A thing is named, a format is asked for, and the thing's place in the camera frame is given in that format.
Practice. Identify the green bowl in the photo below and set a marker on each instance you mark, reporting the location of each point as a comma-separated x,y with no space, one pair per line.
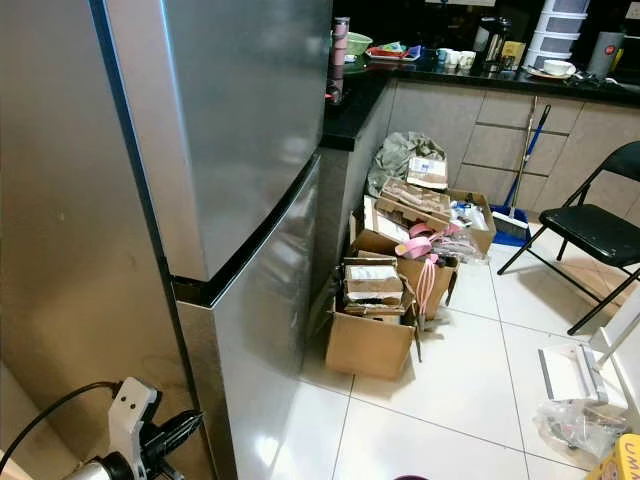
358,44

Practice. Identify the kitchen counter black top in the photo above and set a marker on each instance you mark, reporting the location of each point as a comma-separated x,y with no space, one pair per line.
460,130

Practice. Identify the red tray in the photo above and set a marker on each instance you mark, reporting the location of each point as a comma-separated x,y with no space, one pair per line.
392,52

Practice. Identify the yellow box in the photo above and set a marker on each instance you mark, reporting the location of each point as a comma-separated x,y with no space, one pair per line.
515,55

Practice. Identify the grey canister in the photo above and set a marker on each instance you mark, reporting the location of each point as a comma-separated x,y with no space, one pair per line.
606,55

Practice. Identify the silver fridge door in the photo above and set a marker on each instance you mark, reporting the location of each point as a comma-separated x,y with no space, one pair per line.
250,110
260,340

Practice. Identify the steel thermos jug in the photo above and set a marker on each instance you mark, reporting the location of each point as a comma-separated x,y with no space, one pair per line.
493,45

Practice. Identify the pink tumbler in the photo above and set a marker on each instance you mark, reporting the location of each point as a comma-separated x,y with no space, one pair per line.
338,60

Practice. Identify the open cardboard box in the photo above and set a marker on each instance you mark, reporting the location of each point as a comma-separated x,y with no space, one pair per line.
435,285

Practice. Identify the cardboard box with papers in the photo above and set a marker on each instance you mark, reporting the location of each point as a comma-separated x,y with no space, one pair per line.
415,200

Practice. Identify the grey green cloth bundle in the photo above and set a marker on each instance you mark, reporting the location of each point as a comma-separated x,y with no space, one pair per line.
400,155

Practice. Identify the black folding chair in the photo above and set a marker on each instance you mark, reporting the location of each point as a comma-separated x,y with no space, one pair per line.
600,225

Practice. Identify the yellow snack packet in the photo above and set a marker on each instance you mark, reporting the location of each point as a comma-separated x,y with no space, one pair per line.
618,462

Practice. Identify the white mug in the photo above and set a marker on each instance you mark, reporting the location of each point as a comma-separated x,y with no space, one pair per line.
446,58
467,59

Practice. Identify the crumpled clear plastic bag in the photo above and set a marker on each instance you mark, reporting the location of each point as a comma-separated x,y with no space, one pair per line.
575,430

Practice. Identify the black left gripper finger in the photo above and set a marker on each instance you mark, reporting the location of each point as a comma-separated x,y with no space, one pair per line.
170,467
182,427

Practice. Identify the white flat tray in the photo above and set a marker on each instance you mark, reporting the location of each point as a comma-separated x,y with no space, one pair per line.
565,372

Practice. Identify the large cardboard box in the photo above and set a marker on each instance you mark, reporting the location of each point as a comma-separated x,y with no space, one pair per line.
368,345

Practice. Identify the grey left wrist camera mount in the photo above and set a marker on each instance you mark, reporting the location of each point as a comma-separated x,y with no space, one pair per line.
135,415

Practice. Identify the white bowl on plate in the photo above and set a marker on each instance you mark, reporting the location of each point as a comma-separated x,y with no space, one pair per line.
558,68

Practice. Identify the silver fridge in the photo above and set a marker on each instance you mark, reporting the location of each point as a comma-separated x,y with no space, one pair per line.
80,200

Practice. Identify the white stacked drawer tower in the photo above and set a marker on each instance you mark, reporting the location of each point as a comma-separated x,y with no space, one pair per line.
560,25

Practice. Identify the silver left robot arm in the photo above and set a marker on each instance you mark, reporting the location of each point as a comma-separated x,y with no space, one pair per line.
105,470

